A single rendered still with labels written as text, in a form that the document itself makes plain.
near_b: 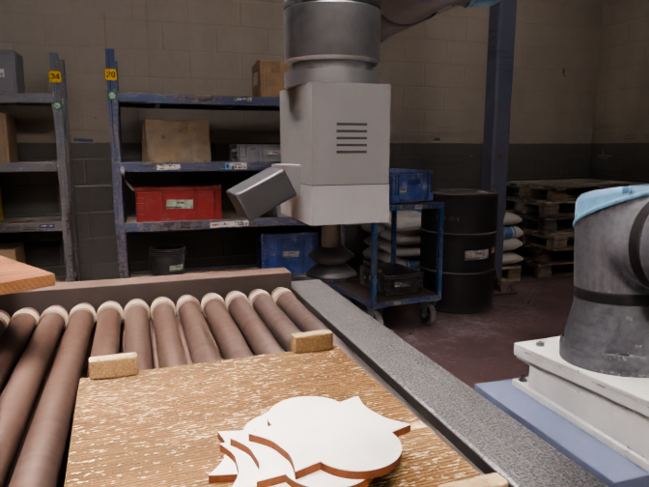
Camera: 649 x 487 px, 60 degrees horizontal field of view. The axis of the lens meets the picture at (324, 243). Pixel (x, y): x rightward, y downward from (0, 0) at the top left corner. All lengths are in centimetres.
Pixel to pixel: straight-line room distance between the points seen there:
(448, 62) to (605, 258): 530
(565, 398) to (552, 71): 600
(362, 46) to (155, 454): 41
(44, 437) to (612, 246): 68
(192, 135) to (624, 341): 409
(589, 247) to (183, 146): 402
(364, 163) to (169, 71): 481
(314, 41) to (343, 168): 9
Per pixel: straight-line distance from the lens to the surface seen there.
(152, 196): 452
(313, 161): 41
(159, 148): 456
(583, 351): 81
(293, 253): 478
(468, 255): 424
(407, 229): 480
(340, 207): 42
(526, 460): 64
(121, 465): 59
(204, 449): 59
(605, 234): 78
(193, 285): 122
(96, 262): 527
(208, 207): 456
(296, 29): 44
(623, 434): 78
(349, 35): 43
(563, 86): 679
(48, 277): 92
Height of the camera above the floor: 123
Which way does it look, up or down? 10 degrees down
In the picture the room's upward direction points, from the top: straight up
